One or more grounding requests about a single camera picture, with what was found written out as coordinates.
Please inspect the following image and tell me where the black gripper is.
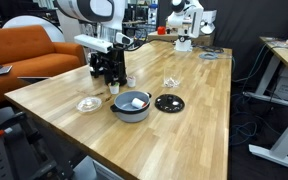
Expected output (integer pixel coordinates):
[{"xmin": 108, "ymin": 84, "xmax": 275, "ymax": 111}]
[{"xmin": 98, "ymin": 49, "xmax": 126, "ymax": 86}]

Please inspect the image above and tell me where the white pod with green lid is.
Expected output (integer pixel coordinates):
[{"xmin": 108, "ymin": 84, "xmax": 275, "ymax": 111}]
[{"xmin": 108, "ymin": 82, "xmax": 121, "ymax": 95}]

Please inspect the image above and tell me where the black pod coffee machine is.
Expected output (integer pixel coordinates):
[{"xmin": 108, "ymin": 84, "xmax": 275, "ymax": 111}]
[{"xmin": 89, "ymin": 46, "xmax": 128, "ymax": 87}]

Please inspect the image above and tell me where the white pod with red lid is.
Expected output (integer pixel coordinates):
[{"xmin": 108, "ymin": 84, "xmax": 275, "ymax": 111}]
[{"xmin": 131, "ymin": 97, "xmax": 149, "ymax": 110}]

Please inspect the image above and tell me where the gray cooking pot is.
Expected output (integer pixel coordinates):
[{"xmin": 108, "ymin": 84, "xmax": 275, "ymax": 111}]
[{"xmin": 109, "ymin": 90, "xmax": 153, "ymax": 124}]

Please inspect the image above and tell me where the small clear cup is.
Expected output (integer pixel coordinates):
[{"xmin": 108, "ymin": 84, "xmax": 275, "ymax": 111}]
[{"xmin": 126, "ymin": 75, "xmax": 137, "ymax": 88}]

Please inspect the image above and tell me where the clear water tank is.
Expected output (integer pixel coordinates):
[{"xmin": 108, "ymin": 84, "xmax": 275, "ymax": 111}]
[{"xmin": 89, "ymin": 51, "xmax": 102, "ymax": 77}]

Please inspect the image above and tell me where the clear glass dish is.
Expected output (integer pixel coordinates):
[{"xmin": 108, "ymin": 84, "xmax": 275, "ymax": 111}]
[{"xmin": 75, "ymin": 96, "xmax": 103, "ymax": 113}]

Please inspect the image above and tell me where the clear drinking glass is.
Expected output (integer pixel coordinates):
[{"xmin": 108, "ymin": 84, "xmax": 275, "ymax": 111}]
[{"xmin": 163, "ymin": 66, "xmax": 182, "ymax": 89}]

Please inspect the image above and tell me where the tan cabinet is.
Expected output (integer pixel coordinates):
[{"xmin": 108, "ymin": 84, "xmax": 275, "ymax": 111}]
[{"xmin": 146, "ymin": 30, "xmax": 216, "ymax": 48}]

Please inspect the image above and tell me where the red container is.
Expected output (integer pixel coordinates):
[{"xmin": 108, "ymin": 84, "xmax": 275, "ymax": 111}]
[{"xmin": 157, "ymin": 25, "xmax": 167, "ymax": 36}]

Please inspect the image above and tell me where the orange sofa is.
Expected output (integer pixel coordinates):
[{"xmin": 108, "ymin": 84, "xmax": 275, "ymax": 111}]
[{"xmin": 0, "ymin": 24, "xmax": 87, "ymax": 111}]

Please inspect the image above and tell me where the wooden desk with white legs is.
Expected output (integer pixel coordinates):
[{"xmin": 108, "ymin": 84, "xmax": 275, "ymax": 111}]
[{"xmin": 243, "ymin": 35, "xmax": 288, "ymax": 174}]

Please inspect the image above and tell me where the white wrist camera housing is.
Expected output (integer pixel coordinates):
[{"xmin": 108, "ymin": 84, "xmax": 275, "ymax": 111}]
[{"xmin": 73, "ymin": 33, "xmax": 114, "ymax": 55}]

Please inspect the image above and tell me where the gray coiled cable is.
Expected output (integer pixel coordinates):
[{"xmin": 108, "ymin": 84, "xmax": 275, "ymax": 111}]
[{"xmin": 198, "ymin": 51, "xmax": 220, "ymax": 61}]

